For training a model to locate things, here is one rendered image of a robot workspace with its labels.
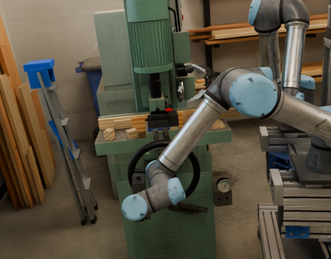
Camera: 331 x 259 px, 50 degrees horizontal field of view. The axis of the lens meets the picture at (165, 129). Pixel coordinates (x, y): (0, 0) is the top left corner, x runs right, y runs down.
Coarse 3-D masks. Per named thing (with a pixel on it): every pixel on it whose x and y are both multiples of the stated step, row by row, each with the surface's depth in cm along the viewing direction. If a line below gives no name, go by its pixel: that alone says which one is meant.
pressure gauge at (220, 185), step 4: (220, 180) 157; (224, 180) 156; (228, 180) 157; (220, 184) 157; (224, 184) 157; (228, 184) 157; (220, 188) 158; (224, 188) 158; (228, 188) 158; (224, 192) 161
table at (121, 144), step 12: (120, 132) 164; (144, 132) 161; (216, 132) 155; (228, 132) 155; (96, 144) 154; (108, 144) 154; (120, 144) 155; (132, 144) 155; (144, 144) 155; (204, 144) 157; (144, 156) 147; (156, 156) 147
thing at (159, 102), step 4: (152, 100) 161; (156, 100) 161; (160, 100) 161; (152, 104) 161; (156, 104) 161; (160, 104) 161; (164, 104) 162; (152, 108) 162; (160, 108) 162; (164, 108) 162
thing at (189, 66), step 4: (180, 64) 175; (188, 64) 138; (180, 68) 173; (184, 68) 154; (188, 68) 136; (192, 68) 137; (180, 72) 173; (184, 72) 173; (188, 72) 137; (180, 76) 175
